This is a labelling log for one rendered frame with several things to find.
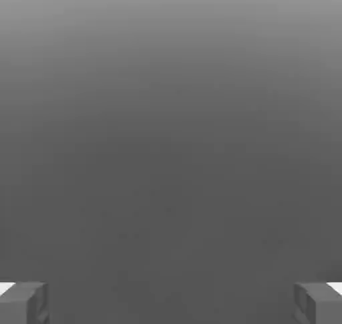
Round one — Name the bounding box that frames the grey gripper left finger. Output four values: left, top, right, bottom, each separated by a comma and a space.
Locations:
0, 281, 51, 324

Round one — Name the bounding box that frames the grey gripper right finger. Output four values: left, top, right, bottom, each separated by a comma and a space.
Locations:
293, 281, 342, 324

